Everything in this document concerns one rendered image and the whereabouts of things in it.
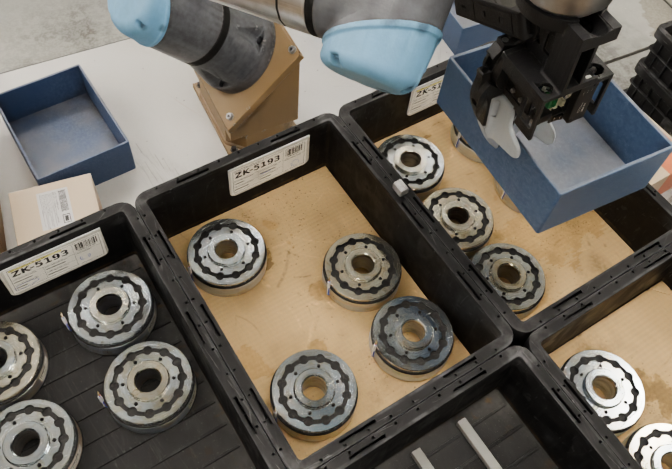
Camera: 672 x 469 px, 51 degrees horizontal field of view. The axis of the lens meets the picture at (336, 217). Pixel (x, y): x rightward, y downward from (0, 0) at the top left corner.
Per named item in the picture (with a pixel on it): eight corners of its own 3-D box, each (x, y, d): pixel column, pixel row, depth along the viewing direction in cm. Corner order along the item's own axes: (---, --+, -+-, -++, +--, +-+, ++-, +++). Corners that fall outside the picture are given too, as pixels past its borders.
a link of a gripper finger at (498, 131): (496, 189, 71) (519, 130, 63) (465, 146, 74) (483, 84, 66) (522, 178, 71) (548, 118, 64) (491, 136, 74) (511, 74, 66)
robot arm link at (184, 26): (159, 55, 112) (85, 22, 101) (188, -26, 111) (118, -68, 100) (206, 71, 105) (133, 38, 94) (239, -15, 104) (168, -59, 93)
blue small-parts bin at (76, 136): (5, 124, 122) (-9, 95, 116) (88, 91, 127) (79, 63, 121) (49, 206, 113) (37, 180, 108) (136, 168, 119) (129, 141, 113)
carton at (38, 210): (23, 220, 112) (8, 193, 105) (100, 200, 115) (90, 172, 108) (39, 307, 104) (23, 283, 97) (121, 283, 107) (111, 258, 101)
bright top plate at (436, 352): (358, 314, 89) (358, 312, 89) (427, 286, 92) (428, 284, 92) (395, 385, 85) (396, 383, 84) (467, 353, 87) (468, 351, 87)
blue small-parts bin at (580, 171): (435, 101, 82) (448, 56, 76) (538, 66, 87) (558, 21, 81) (536, 234, 73) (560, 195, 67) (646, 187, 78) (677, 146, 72)
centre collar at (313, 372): (285, 384, 83) (285, 382, 83) (319, 361, 85) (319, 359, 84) (308, 418, 81) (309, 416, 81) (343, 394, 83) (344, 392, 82)
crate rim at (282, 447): (132, 207, 90) (129, 196, 88) (331, 120, 100) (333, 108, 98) (294, 487, 73) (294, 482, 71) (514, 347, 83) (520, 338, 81)
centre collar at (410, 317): (386, 323, 88) (387, 320, 88) (420, 308, 90) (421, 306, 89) (405, 357, 86) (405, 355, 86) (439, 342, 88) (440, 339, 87)
